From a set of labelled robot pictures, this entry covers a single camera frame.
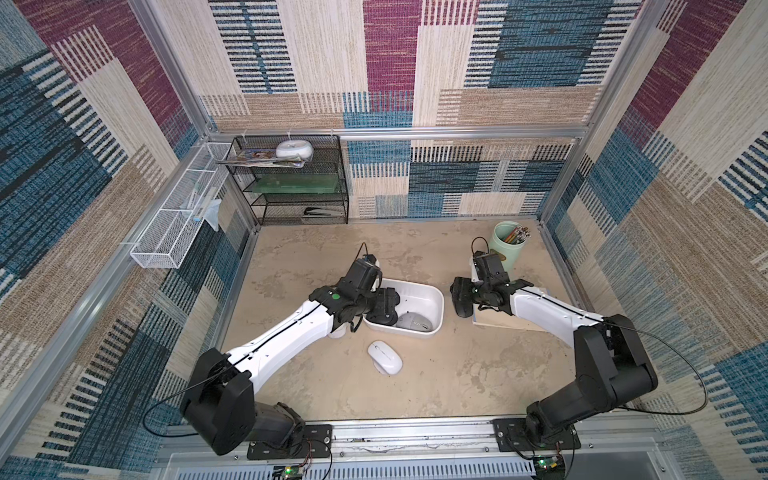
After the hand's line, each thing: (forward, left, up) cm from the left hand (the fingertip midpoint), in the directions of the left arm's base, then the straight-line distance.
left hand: (382, 295), depth 83 cm
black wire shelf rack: (+45, +41, -8) cm, 61 cm away
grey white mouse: (-2, -9, -11) cm, 14 cm away
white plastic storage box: (+7, -10, -13) cm, 18 cm away
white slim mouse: (-13, 0, -13) cm, 18 cm away
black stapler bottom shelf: (+39, +23, -4) cm, 45 cm away
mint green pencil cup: (+17, -41, -3) cm, 44 cm away
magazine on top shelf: (+37, +36, +20) cm, 55 cm away
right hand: (+7, -24, -7) cm, 26 cm away
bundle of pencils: (+19, -42, +3) cm, 46 cm away
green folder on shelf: (+33, +26, +13) cm, 44 cm away
